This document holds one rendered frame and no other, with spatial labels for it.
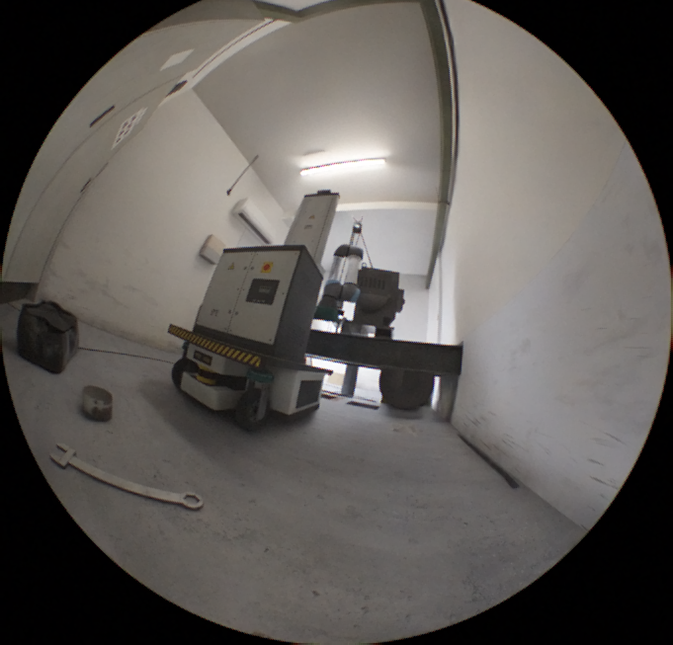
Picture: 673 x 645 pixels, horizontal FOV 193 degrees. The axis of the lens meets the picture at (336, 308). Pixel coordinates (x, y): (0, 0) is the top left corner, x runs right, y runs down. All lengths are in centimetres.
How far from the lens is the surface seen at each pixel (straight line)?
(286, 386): 89
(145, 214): 245
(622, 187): 63
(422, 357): 176
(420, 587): 41
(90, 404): 67
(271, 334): 82
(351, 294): 144
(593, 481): 63
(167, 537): 40
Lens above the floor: 33
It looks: 17 degrees up
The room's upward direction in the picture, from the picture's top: 12 degrees clockwise
